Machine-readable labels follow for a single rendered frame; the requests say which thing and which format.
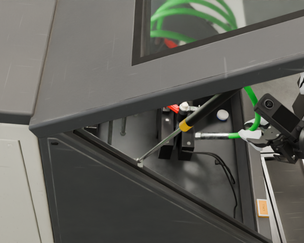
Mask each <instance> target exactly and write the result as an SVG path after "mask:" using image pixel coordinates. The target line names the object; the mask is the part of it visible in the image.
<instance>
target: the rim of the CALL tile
mask: <svg viewBox="0 0 304 243"><path fill-rule="evenodd" d="M259 201H266V203H267V211H268V215H262V214H260V207H259ZM257 206H258V214H259V216H270V215H269V208H268V201H267V200H263V199H257Z"/></svg>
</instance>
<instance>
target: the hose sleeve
mask: <svg viewBox="0 0 304 243"><path fill-rule="evenodd" d="M228 135H229V133H226V132H224V133H223V132H221V133H202V134H201V138H202V139H208V140H210V139H221V140H223V139H224V140H226V139H230V138H229V136H228Z"/></svg>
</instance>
